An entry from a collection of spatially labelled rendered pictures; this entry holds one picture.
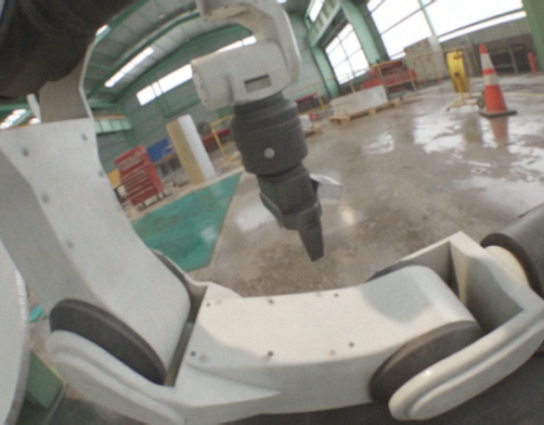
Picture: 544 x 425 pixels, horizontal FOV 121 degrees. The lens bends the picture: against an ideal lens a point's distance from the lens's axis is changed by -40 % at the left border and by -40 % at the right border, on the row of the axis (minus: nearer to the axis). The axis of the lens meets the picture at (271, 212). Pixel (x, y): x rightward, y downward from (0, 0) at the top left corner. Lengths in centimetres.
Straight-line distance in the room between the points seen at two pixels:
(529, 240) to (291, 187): 31
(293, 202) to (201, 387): 23
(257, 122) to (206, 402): 28
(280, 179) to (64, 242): 24
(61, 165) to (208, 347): 22
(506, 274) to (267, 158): 31
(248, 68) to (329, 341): 29
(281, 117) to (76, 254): 24
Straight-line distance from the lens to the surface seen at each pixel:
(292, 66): 31
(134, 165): 563
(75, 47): 30
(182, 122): 499
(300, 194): 32
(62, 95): 37
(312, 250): 35
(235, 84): 28
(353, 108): 525
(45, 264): 27
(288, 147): 30
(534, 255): 35
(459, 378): 27
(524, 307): 31
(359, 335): 26
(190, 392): 25
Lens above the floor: 56
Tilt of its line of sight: 19 degrees down
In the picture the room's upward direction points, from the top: 23 degrees counter-clockwise
